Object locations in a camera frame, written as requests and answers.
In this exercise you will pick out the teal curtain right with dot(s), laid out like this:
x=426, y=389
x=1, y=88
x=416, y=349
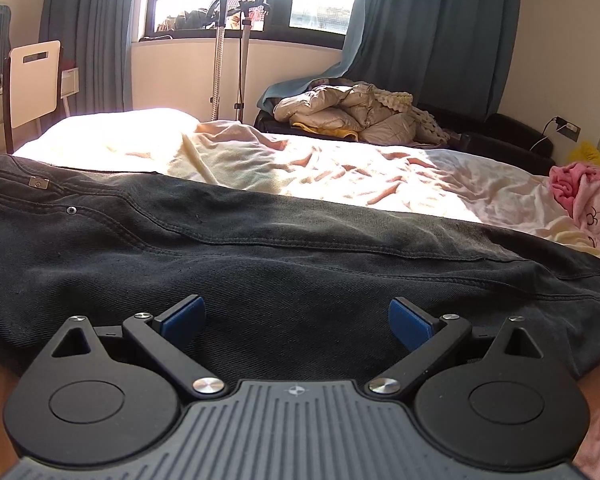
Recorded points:
x=450, y=54

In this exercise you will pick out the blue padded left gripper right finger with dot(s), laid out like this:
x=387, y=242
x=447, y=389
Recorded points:
x=428, y=340

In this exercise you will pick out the white wrinkled bed sheet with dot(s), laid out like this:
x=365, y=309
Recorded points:
x=438, y=182

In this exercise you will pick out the teal curtain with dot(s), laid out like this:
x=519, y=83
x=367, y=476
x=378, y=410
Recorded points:
x=97, y=35
x=450, y=54

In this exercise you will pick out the yellow object near socket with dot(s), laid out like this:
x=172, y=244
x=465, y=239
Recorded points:
x=584, y=152

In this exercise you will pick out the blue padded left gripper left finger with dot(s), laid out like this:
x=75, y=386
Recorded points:
x=164, y=337

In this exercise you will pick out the black sofa bench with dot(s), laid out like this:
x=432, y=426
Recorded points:
x=498, y=137

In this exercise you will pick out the wall power socket with plug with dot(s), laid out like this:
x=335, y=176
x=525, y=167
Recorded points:
x=567, y=129

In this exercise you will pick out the black denim trousers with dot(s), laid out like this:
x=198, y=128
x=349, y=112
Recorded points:
x=295, y=289

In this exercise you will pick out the teal curtain left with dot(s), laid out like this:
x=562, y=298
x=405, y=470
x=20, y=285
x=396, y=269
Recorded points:
x=97, y=35

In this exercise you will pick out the beige quilted jacket pile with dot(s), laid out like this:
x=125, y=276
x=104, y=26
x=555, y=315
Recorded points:
x=362, y=112

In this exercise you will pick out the white wooden chair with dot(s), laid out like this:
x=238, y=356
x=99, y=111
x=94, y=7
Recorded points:
x=31, y=85

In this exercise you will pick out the pink fleece garment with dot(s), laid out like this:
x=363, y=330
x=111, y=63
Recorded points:
x=576, y=188

